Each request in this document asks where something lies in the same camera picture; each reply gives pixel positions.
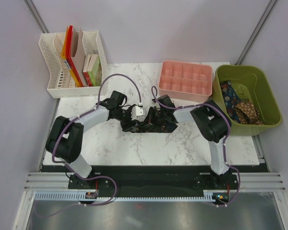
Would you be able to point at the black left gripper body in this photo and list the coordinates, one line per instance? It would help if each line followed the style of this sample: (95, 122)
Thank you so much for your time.
(126, 119)

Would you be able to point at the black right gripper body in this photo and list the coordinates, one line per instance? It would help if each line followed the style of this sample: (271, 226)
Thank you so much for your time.
(157, 116)

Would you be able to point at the black gold floral tie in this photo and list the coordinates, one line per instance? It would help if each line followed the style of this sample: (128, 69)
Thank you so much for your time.
(163, 127)

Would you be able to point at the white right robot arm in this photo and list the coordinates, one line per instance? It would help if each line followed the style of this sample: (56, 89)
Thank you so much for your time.
(212, 123)

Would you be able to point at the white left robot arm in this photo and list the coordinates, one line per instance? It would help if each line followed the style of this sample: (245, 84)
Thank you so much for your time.
(66, 136)

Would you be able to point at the pink divided organizer tray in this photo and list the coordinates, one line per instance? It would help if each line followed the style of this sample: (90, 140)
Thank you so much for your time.
(186, 81)

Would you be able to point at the green book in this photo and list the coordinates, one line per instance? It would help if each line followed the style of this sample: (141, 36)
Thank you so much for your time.
(94, 70)

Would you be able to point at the red book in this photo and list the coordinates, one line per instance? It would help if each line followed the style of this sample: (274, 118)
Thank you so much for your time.
(87, 74)

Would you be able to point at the navy floral tie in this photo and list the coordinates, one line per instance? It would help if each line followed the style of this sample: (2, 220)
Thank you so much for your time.
(231, 99)

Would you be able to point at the white plastic file rack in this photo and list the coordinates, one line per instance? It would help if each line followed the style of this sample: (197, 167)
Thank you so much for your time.
(66, 72)

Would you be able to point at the beige cardboard folder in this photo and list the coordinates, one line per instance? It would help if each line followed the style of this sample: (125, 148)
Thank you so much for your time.
(78, 54)

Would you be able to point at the brown floral tie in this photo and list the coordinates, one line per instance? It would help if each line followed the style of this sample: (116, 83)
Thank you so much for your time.
(247, 114)

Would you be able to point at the red folder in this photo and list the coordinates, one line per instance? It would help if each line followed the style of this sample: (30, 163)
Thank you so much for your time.
(76, 55)

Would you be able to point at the orange folder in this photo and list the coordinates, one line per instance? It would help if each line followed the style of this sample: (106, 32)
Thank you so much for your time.
(66, 56)

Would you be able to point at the olive green plastic bin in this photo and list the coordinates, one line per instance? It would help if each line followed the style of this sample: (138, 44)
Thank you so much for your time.
(251, 85)

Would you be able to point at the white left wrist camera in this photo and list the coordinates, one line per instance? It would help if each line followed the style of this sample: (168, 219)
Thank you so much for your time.
(137, 112)

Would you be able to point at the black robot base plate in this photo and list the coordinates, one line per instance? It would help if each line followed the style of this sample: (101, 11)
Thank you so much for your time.
(149, 181)

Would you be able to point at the slotted cable duct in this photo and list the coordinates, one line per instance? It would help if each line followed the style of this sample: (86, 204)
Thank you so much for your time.
(84, 196)

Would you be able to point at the aluminium frame rail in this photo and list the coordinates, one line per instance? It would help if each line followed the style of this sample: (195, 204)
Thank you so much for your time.
(250, 182)

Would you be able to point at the right aluminium corner post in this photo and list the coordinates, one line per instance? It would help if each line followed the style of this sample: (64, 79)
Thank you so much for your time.
(256, 31)

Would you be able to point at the aluminium corner post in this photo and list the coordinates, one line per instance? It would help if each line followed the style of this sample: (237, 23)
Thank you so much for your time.
(256, 31)
(36, 15)

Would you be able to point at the left aluminium corner post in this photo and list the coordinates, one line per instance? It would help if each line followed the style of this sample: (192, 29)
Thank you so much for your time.
(36, 15)

